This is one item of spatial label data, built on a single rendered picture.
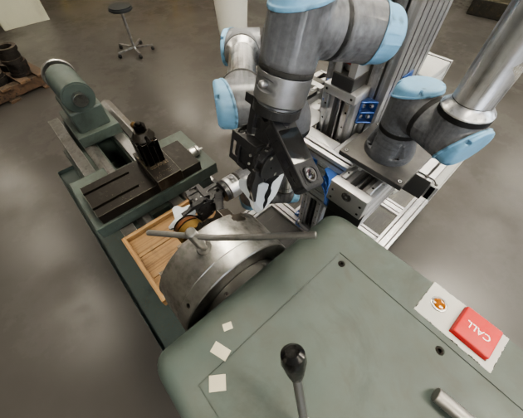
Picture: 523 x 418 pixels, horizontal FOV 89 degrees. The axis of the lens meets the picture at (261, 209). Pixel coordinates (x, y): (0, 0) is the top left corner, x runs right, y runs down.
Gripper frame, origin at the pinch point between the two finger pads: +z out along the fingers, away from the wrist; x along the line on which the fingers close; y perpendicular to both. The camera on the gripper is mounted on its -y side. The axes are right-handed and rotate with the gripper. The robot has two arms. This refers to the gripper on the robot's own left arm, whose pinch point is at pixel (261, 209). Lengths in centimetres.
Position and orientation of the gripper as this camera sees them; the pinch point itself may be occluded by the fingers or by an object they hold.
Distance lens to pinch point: 51.3
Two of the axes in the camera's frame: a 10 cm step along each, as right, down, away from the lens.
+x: -7.3, 3.7, -5.8
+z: -1.9, 7.0, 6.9
